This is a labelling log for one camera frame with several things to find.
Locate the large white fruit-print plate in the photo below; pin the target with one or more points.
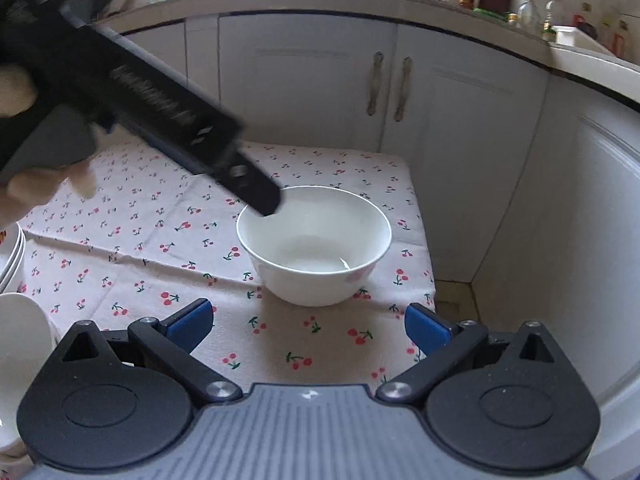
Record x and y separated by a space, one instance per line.
12 258

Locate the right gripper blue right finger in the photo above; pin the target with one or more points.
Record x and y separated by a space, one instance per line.
427 330

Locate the white bowl pink flower front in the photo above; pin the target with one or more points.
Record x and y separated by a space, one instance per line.
27 340

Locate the white plastic container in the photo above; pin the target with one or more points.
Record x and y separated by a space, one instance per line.
574 37

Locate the white kitchen cabinets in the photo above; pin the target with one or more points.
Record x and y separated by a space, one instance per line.
524 156

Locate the cherry print tablecloth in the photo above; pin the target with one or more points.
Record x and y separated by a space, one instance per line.
154 239

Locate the clear oil bottle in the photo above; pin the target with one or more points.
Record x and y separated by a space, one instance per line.
528 18

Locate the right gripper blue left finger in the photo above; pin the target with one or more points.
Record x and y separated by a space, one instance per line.
189 326

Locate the white bowl pink flower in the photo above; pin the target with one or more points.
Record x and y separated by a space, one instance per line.
27 340
319 247

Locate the white bowl pink flower back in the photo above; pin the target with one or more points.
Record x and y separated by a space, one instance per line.
319 247

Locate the left gloved hand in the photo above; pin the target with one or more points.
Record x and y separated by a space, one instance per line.
34 187

